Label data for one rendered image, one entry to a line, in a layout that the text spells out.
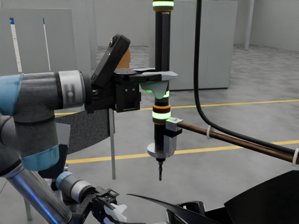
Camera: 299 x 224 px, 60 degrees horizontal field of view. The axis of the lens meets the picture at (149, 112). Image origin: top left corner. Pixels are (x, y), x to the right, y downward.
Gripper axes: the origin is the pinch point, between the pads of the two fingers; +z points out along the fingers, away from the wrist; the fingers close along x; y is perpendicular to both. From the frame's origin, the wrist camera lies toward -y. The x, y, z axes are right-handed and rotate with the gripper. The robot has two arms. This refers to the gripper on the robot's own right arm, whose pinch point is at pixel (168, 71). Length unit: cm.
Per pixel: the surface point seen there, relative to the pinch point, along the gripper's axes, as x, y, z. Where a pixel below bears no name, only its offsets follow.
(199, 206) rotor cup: 1.5, 40.4, 10.5
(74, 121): -186, 79, -3
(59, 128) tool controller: -80, 42, -22
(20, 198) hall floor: -210, 166, -63
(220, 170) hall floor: -172, 165, 166
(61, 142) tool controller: -64, 42, -22
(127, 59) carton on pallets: -765, 105, 246
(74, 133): -186, 91, -4
